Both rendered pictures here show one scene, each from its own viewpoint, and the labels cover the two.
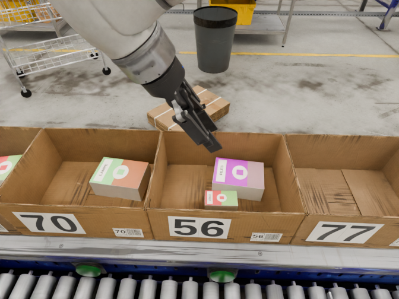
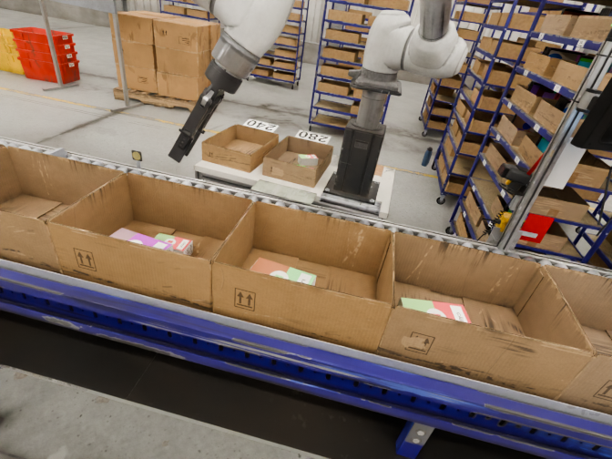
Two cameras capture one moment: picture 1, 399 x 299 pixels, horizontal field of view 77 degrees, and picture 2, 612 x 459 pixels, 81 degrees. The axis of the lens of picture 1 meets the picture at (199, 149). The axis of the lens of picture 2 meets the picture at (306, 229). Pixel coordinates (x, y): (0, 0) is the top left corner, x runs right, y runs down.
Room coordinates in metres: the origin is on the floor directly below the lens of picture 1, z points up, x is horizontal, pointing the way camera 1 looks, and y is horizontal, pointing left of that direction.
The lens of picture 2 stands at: (1.18, 0.35, 1.55)
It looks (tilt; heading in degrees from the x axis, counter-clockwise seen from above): 33 degrees down; 184
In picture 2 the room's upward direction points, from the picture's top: 9 degrees clockwise
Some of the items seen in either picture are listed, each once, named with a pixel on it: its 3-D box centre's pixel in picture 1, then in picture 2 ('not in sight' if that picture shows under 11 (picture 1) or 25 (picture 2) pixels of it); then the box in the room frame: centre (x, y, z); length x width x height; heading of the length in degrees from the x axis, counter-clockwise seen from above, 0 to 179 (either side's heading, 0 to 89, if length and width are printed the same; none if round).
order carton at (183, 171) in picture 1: (221, 184); (164, 237); (0.46, -0.07, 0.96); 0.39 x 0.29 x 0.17; 88
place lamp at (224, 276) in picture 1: (222, 277); not in sight; (0.25, -0.07, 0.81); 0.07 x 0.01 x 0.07; 88
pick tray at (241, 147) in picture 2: not in sight; (242, 146); (-0.66, -0.21, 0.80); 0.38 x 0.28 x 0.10; 171
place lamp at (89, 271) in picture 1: (88, 272); not in sight; (0.26, 0.33, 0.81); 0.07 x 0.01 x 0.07; 88
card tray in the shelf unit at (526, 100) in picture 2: not in sight; (547, 102); (-1.32, 1.52, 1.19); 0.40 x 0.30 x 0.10; 177
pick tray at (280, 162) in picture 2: not in sight; (300, 159); (-0.63, 0.12, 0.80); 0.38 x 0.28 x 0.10; 173
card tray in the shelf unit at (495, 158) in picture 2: not in sight; (516, 162); (-1.32, 1.52, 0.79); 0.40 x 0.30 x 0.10; 179
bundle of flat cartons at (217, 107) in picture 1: (189, 112); not in sight; (2.01, 0.10, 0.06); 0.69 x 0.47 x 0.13; 135
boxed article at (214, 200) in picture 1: (220, 202); (171, 248); (0.44, -0.07, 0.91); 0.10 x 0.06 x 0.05; 89
